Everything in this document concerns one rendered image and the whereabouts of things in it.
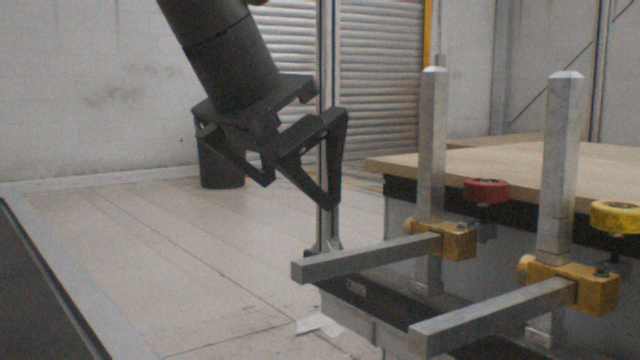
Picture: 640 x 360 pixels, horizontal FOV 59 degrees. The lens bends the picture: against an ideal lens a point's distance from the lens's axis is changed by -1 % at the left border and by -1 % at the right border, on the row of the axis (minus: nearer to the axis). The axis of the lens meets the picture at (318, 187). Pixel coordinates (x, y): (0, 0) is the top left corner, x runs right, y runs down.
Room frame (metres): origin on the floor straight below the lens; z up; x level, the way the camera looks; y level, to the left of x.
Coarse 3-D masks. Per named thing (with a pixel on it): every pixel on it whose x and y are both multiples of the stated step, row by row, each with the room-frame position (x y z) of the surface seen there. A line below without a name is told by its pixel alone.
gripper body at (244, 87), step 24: (240, 24) 0.41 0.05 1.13; (192, 48) 0.41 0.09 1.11; (216, 48) 0.40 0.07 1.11; (240, 48) 0.41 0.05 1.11; (264, 48) 0.43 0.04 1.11; (216, 72) 0.41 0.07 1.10; (240, 72) 0.41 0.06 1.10; (264, 72) 0.42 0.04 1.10; (216, 96) 0.42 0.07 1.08; (240, 96) 0.41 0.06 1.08; (264, 96) 0.42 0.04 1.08; (288, 96) 0.41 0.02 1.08; (312, 96) 0.42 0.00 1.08; (216, 120) 0.43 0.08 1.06; (240, 120) 0.40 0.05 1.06; (264, 120) 0.39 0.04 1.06
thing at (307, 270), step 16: (480, 224) 1.02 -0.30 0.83; (496, 224) 1.02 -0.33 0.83; (400, 240) 0.91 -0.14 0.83; (416, 240) 0.91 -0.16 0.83; (432, 240) 0.93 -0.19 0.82; (480, 240) 1.00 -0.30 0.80; (320, 256) 0.82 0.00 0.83; (336, 256) 0.82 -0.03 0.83; (352, 256) 0.83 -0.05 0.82; (368, 256) 0.85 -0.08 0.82; (384, 256) 0.87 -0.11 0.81; (400, 256) 0.89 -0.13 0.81; (416, 256) 0.91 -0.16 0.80; (304, 272) 0.78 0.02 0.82; (320, 272) 0.80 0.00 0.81; (336, 272) 0.82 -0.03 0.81; (352, 272) 0.83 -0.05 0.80
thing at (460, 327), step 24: (600, 264) 0.81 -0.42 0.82; (624, 264) 0.81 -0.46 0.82; (528, 288) 0.71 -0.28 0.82; (552, 288) 0.71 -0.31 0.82; (456, 312) 0.64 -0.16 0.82; (480, 312) 0.64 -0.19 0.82; (504, 312) 0.65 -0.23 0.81; (528, 312) 0.68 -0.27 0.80; (408, 336) 0.60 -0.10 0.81; (432, 336) 0.58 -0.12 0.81; (456, 336) 0.60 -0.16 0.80; (480, 336) 0.63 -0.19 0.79
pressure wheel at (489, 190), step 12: (468, 180) 1.03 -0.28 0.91; (480, 180) 1.04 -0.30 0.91; (492, 180) 1.04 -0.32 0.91; (504, 180) 1.03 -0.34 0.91; (468, 192) 1.01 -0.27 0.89; (480, 192) 0.99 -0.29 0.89; (492, 192) 0.99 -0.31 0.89; (504, 192) 1.00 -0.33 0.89; (480, 204) 1.02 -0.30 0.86; (480, 216) 1.03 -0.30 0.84
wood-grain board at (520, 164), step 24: (504, 144) 1.67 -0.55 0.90; (528, 144) 1.69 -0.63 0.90; (600, 144) 1.69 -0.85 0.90; (384, 168) 1.32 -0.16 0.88; (408, 168) 1.25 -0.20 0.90; (456, 168) 1.22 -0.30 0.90; (480, 168) 1.22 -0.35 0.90; (504, 168) 1.22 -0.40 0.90; (528, 168) 1.22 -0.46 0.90; (600, 168) 1.22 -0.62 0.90; (624, 168) 1.22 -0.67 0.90; (528, 192) 1.00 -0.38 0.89; (576, 192) 0.95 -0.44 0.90; (600, 192) 0.95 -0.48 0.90; (624, 192) 0.95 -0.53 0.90
